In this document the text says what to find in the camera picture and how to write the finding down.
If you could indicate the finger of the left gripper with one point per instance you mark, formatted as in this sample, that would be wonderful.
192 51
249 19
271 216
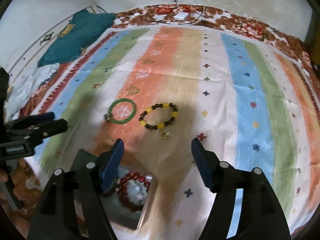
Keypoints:
48 129
30 120

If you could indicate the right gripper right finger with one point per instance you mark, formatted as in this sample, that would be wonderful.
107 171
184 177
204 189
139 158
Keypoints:
261 215

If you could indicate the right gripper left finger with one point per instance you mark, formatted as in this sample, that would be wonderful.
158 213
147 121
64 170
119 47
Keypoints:
55 216

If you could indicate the green jade bangle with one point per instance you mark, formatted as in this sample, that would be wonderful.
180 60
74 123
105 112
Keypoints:
109 116

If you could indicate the person's left hand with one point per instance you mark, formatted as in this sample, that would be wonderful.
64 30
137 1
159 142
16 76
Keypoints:
3 176

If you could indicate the white crumpled cloth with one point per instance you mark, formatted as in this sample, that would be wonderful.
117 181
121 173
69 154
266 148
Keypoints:
25 87

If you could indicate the silver metal tin box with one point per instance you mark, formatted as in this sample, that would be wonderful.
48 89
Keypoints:
126 192

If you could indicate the floral brown bedsheet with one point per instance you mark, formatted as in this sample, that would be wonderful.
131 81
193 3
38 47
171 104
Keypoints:
33 41

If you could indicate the teal quilted pillow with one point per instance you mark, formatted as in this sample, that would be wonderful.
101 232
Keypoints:
82 31

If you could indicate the striped colourful mat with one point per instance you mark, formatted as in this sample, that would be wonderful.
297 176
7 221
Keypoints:
244 101

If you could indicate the white charger adapter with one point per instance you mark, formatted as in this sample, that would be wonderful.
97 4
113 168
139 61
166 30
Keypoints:
180 16

